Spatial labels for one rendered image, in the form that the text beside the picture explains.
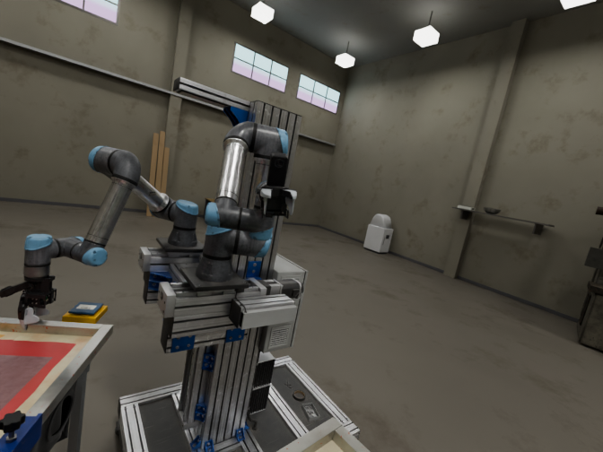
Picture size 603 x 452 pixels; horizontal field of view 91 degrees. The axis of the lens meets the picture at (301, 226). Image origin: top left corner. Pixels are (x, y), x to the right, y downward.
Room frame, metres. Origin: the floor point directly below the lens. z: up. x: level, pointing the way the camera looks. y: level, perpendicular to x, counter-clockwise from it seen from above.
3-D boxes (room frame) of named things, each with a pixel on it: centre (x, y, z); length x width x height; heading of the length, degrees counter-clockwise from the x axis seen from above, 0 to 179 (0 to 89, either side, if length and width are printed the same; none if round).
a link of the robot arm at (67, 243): (1.14, 0.89, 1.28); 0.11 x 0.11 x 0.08; 72
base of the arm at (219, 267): (1.20, 0.32, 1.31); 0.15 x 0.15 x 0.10
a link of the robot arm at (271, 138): (1.23, 0.19, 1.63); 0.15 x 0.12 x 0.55; 104
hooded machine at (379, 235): (9.36, -2.49, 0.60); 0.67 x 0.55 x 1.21; 38
